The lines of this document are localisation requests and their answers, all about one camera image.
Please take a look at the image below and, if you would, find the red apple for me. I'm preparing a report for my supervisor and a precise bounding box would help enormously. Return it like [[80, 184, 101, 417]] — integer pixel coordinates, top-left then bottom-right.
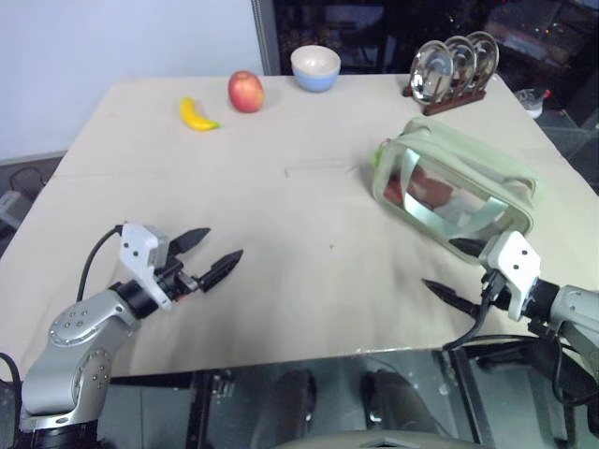
[[226, 69, 266, 114]]

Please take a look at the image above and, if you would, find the clear green pouch bag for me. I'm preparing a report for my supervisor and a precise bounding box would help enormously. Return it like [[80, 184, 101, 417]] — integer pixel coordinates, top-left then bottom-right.
[[371, 116, 545, 266]]

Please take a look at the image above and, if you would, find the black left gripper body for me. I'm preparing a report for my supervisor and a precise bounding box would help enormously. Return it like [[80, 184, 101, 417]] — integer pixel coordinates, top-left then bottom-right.
[[153, 258, 203, 303]]

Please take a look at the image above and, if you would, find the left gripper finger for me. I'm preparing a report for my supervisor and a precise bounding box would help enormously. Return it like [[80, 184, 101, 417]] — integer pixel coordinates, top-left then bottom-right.
[[168, 226, 212, 256], [196, 249, 245, 294]]

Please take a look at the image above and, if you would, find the yellow banana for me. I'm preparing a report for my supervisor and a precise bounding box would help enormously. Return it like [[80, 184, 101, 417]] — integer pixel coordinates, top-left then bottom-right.
[[179, 96, 222, 133]]

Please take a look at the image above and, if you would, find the red object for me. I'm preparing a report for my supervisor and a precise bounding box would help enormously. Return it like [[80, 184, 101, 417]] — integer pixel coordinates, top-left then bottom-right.
[[383, 164, 456, 208]]

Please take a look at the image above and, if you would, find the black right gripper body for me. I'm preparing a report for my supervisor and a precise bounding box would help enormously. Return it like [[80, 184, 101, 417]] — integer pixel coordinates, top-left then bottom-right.
[[478, 267, 511, 311]]

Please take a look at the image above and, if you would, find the grey rounded robot body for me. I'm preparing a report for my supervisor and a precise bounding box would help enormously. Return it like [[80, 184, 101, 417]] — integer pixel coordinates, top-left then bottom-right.
[[279, 428, 472, 449]]

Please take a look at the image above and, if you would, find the grey metal post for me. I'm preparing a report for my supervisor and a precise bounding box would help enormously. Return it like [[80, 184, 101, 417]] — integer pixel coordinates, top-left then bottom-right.
[[250, 0, 283, 78]]

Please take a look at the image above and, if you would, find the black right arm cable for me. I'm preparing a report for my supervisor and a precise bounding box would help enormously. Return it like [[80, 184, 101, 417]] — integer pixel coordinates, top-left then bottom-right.
[[442, 273, 599, 408]]

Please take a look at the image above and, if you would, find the steel plate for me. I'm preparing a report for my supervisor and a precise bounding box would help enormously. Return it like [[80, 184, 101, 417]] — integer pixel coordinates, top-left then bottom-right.
[[466, 30, 500, 89], [444, 35, 479, 91], [408, 39, 455, 102]]

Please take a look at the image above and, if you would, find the beige table cover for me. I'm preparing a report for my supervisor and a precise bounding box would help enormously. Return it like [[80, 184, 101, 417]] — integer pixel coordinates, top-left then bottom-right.
[[0, 73, 599, 378]]

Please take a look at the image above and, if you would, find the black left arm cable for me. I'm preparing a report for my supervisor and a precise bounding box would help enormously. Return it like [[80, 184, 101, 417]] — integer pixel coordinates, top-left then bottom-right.
[[76, 224, 125, 301]]

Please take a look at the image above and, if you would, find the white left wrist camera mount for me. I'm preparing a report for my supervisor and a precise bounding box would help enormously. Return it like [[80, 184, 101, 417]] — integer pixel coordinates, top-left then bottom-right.
[[119, 223, 172, 312]]

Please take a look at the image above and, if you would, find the blue white bowl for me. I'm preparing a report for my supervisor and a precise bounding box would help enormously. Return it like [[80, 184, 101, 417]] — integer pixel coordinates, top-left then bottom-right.
[[289, 44, 343, 94]]

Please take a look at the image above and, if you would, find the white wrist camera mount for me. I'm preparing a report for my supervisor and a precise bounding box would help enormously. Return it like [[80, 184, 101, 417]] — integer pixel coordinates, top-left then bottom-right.
[[119, 223, 172, 312], [477, 230, 543, 323]]

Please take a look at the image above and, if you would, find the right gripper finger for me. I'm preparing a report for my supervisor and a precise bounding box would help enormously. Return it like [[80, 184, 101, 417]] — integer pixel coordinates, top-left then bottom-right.
[[420, 278, 482, 319], [449, 238, 489, 258]]

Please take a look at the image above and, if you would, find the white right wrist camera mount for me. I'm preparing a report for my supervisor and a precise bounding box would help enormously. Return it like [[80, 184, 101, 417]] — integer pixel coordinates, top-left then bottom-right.
[[477, 230, 543, 323]]

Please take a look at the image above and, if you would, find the clear container with red lid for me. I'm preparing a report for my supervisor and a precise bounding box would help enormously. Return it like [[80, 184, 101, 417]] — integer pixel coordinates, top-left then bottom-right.
[[516, 87, 550, 120]]

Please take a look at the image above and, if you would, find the brown wooden plate rack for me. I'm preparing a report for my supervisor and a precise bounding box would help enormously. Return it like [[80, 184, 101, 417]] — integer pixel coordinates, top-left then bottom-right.
[[402, 82, 489, 117]]

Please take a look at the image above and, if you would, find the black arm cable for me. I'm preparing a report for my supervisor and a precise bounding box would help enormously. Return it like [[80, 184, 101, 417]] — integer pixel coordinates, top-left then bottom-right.
[[442, 273, 599, 408], [76, 224, 125, 301]]

